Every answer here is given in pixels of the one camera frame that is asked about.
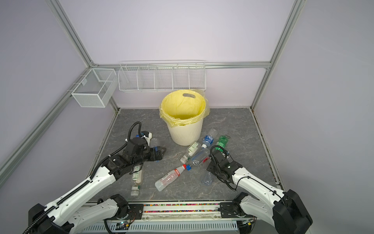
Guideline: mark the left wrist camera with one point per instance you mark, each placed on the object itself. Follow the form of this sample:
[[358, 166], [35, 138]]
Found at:
[[147, 136]]

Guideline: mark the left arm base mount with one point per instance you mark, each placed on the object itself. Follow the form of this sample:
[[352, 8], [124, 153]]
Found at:
[[133, 211]]

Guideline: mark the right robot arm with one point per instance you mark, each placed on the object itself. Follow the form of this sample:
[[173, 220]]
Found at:
[[285, 211]]

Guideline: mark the white vented cable duct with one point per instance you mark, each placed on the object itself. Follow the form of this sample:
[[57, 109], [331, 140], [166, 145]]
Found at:
[[172, 227]]

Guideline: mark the clear bottle red label blue cap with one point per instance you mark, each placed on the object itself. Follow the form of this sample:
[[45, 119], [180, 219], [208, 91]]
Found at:
[[198, 159]]

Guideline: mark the Pocari bottle blue label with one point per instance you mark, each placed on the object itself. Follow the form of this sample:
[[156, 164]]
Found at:
[[155, 142]]

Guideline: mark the clear bottle green white label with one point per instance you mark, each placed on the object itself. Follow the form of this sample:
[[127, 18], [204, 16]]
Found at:
[[190, 152]]

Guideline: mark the cream plastic waste bin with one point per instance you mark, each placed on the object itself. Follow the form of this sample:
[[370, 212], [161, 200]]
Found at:
[[186, 135]]

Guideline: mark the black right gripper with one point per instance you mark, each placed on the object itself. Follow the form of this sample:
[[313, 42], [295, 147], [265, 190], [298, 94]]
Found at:
[[210, 166]]

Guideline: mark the white wire shelf basket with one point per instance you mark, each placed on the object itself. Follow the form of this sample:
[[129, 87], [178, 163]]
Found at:
[[162, 75]]

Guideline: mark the white mesh box basket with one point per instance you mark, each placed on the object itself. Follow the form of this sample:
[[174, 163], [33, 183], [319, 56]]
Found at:
[[96, 88]]

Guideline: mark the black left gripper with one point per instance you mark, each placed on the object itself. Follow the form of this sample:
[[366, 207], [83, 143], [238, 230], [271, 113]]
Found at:
[[154, 157]]

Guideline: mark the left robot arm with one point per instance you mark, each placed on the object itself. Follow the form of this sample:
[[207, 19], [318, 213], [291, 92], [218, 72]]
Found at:
[[60, 216]]

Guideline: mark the aluminium front rail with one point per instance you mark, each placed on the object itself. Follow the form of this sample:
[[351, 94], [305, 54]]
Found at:
[[152, 210]]

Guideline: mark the clear bottle blue label white cap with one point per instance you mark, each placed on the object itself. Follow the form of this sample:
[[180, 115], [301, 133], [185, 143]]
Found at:
[[209, 138]]

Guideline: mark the green Sprite bottle yellow cap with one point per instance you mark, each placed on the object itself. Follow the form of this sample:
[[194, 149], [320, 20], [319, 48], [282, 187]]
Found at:
[[223, 140]]

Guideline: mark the yellow bin liner bag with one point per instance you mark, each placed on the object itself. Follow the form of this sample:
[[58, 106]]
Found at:
[[184, 107]]

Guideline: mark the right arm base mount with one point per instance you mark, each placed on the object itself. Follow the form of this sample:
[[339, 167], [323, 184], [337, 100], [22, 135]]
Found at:
[[231, 210]]

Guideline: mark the clear bottle white Ganten cap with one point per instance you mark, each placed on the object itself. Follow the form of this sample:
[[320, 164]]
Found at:
[[208, 179]]

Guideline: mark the clear bottle green label front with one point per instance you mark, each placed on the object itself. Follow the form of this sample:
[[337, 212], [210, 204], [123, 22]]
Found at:
[[137, 178]]

